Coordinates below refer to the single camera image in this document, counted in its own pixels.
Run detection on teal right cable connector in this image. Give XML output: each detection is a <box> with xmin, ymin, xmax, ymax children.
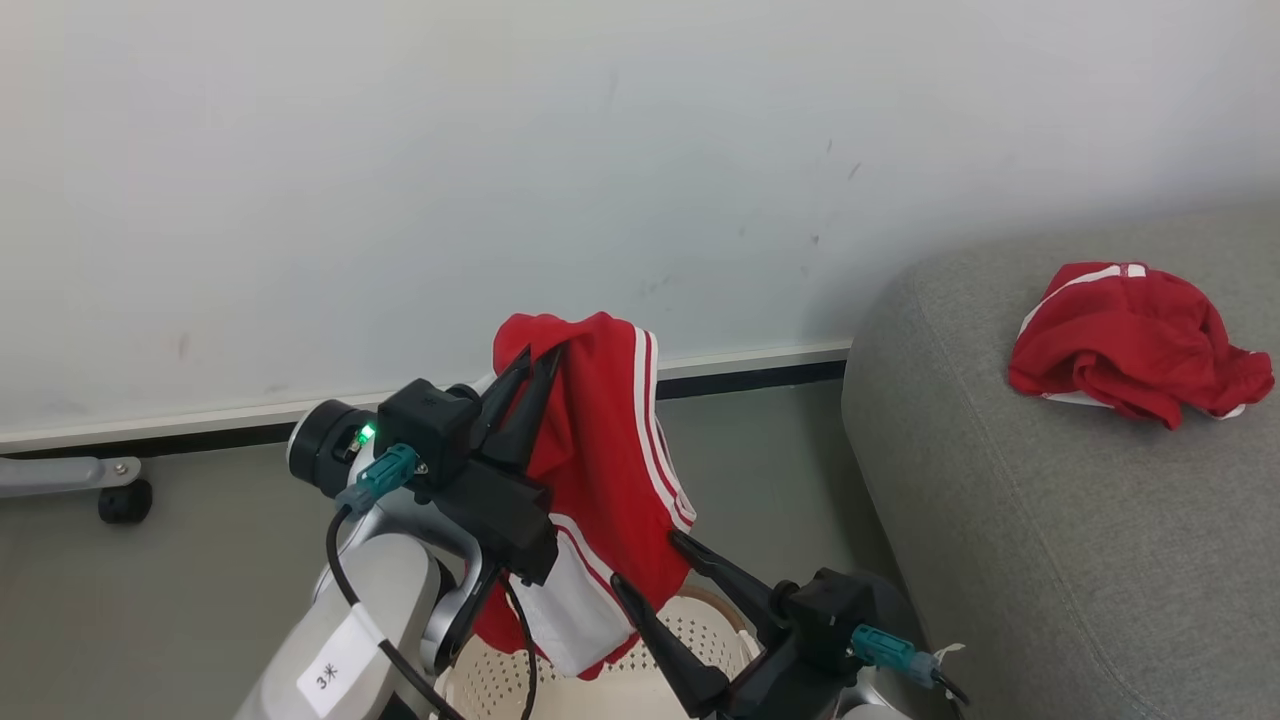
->
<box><xmin>850</xmin><ymin>625</ymin><xmax>941</xmax><ymax>689</ymax></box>

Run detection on cream perforated laundry basket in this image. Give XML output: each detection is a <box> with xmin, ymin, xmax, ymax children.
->
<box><xmin>435</xmin><ymin>585</ymin><xmax>766</xmax><ymax>720</ymax></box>

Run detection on teal cable connector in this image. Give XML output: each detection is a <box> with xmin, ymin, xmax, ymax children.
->
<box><xmin>335</xmin><ymin>444</ymin><xmax>421</xmax><ymax>516</ymax></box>
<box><xmin>850</xmin><ymin>625</ymin><xmax>941</xmax><ymax>689</ymax></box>

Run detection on white and black baseboard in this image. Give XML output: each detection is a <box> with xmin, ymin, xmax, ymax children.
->
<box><xmin>0</xmin><ymin>340</ymin><xmax>853</xmax><ymax>456</ymax></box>

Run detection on red shirt with white trim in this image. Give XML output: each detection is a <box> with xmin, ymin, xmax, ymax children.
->
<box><xmin>1008</xmin><ymin>262</ymin><xmax>1276</xmax><ymax>431</ymax></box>

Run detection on teal left cable connector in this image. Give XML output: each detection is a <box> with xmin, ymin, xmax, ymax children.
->
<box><xmin>335</xmin><ymin>444</ymin><xmax>421</xmax><ymax>516</ymax></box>

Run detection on grey fabric sofa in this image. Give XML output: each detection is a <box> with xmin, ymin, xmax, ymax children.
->
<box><xmin>842</xmin><ymin>205</ymin><xmax>1280</xmax><ymax>720</ymax></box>

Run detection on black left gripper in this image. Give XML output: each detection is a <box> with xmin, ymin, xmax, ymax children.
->
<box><xmin>375</xmin><ymin>343</ymin><xmax>563</xmax><ymax>493</ymax></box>

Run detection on black caster wheel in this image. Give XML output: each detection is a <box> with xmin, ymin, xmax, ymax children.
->
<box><xmin>98</xmin><ymin>480</ymin><xmax>154</xmax><ymax>525</ymax></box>

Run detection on red shorts with white stripes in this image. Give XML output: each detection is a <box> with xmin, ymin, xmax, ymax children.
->
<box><xmin>470</xmin><ymin>312</ymin><xmax>698</xmax><ymax>681</ymax></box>

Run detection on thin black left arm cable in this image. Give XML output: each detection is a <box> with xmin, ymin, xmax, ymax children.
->
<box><xmin>500</xmin><ymin>578</ymin><xmax>541</xmax><ymax>720</ymax></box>
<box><xmin>326</xmin><ymin>505</ymin><xmax>466</xmax><ymax>720</ymax></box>

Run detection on white paper label sticker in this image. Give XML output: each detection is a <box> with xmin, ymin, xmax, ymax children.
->
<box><xmin>297</xmin><ymin>645</ymin><xmax>376</xmax><ymax>719</ymax></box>

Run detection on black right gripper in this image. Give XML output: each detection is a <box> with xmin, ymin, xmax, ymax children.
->
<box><xmin>610</xmin><ymin>530</ymin><xmax>886</xmax><ymax>720</ymax></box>

